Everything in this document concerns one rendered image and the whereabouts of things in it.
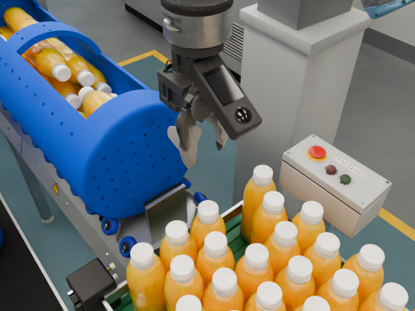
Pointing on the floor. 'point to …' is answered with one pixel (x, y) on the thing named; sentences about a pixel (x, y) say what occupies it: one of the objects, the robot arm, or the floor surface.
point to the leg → (31, 181)
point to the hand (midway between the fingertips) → (207, 155)
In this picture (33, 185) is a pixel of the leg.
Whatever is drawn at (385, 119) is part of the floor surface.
